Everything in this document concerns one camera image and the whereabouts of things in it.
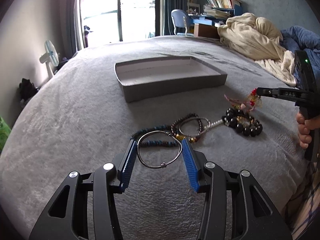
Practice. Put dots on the grey cardboard tray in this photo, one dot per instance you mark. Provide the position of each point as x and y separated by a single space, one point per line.
148 78

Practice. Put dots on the blue desk chair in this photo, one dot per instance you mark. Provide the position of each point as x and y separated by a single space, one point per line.
181 20

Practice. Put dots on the white pearl hair clip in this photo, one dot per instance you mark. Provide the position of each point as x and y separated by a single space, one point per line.
214 124

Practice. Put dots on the right hand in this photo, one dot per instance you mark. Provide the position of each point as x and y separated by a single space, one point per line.
305 127

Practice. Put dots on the green plastic bag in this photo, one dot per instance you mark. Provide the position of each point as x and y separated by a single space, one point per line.
4 133

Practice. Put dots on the dark green curtain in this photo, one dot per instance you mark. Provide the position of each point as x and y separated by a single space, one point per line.
163 9

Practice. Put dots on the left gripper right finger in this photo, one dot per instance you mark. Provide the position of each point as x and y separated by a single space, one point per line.
194 162

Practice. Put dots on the white standing fan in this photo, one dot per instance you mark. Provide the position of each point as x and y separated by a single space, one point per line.
50 58

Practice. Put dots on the stack of papers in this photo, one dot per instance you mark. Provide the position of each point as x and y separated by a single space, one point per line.
208 10

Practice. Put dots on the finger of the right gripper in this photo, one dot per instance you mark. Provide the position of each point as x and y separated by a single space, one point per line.
268 92

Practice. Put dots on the black bag on floor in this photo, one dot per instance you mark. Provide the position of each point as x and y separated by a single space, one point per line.
27 89

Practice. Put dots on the cream blanket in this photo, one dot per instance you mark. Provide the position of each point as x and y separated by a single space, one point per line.
259 39

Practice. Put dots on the blue desk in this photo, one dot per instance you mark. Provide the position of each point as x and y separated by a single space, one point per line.
206 26

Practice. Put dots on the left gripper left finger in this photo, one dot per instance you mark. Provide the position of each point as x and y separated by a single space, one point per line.
124 163

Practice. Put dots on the silver bangle with bead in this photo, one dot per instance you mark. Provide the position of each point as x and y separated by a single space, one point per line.
156 142

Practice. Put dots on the blue blanket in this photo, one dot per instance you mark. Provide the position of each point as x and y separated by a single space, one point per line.
299 38

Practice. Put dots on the row of books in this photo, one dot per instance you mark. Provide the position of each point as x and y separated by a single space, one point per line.
225 4

